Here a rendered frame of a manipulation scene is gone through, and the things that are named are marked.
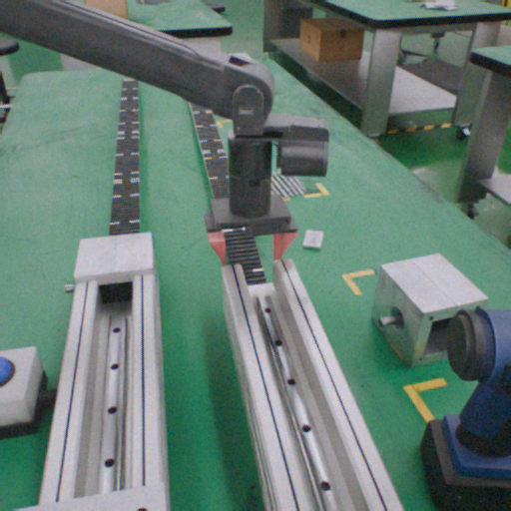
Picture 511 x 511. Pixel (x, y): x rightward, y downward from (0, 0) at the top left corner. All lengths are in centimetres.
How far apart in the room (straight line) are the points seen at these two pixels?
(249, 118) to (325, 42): 388
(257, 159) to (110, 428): 34
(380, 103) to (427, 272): 260
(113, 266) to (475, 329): 45
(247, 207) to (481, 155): 195
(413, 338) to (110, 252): 41
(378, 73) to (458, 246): 231
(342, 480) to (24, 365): 36
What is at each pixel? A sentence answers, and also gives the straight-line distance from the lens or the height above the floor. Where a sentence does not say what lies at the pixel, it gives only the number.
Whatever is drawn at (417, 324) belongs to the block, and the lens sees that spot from 63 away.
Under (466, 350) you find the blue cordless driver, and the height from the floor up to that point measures 98.
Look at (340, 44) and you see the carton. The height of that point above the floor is 35.
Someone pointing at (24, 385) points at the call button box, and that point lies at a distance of 60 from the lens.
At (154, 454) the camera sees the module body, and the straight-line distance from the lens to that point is 48.
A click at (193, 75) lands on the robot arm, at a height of 111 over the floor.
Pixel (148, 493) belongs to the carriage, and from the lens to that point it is 41.
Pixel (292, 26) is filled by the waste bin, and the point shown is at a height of 28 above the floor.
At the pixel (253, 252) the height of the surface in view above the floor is 80.
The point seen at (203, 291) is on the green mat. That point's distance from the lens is 76.
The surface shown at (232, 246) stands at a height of 80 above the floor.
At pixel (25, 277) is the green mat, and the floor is 78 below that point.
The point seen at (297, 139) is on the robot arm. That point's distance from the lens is 62.
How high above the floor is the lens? 126
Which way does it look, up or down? 35 degrees down
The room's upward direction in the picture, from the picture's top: straight up
